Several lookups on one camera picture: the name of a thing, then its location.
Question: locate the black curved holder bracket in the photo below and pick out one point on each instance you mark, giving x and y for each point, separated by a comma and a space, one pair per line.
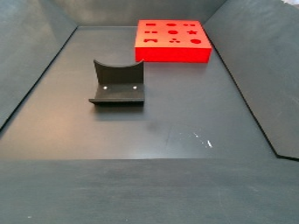
120, 84

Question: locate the red shape-sorter block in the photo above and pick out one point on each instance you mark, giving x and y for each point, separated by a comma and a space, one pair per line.
170, 41

